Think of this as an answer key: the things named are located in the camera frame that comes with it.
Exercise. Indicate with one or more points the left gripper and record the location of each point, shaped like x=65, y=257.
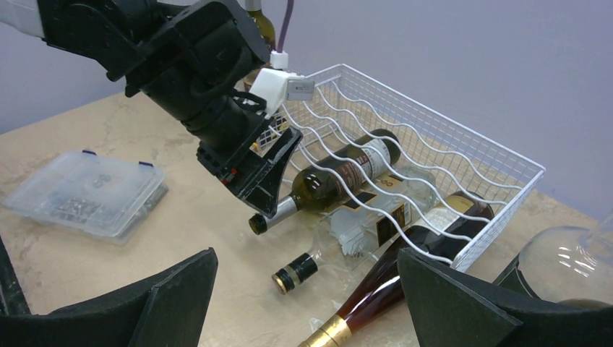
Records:
x=189, y=70

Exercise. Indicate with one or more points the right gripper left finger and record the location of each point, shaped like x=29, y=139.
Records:
x=165, y=309

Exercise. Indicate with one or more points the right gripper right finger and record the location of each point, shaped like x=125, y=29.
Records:
x=451, y=308

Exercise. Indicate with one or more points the dark bottle silver collar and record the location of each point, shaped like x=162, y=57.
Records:
x=319, y=187

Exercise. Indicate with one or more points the dark labelled wine bottle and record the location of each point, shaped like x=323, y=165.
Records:
x=267, y=30

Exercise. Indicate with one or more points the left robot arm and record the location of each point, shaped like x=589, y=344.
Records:
x=102, y=30

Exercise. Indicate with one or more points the red bottle gold foil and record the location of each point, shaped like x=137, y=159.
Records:
x=439, y=236

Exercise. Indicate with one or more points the small dark bottle gold cap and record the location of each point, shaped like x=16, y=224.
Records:
x=355, y=230

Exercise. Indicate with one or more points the clear plastic parts box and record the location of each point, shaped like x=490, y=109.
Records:
x=104, y=198

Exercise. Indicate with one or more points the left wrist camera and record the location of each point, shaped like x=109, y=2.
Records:
x=275, y=85

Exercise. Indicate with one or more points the white wire wine rack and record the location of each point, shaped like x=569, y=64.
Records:
x=347, y=103

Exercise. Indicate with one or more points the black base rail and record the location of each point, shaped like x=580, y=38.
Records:
x=13, y=301

